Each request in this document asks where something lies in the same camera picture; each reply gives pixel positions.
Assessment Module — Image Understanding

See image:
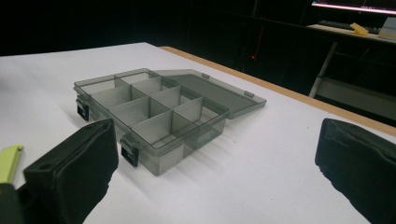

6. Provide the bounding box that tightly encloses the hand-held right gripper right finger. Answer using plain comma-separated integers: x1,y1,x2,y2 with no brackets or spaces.
314,118,396,224

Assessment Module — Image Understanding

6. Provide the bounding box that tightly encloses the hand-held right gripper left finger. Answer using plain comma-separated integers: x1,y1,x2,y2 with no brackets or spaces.
22,118,120,224

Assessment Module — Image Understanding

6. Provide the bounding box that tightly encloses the grey clear compartment organizer box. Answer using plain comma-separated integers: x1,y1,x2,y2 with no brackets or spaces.
73,67,268,176

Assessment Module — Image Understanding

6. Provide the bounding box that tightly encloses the yellow-green flat plastic piece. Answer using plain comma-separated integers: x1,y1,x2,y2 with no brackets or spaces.
0,144,24,185

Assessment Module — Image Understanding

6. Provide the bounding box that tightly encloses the white desk with metal legs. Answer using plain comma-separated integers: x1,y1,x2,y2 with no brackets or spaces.
306,23,396,122

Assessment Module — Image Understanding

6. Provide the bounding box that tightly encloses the yellow block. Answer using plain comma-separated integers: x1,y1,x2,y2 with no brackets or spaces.
349,21,370,37

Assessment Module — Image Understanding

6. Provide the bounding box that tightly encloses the pale box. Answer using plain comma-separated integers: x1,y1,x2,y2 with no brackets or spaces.
377,16,396,41

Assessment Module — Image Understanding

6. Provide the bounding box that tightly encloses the dark keyboard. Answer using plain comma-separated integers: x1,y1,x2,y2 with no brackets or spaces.
318,20,381,35

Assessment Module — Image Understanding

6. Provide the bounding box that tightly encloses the monitor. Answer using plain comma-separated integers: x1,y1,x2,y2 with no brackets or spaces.
311,0,396,16

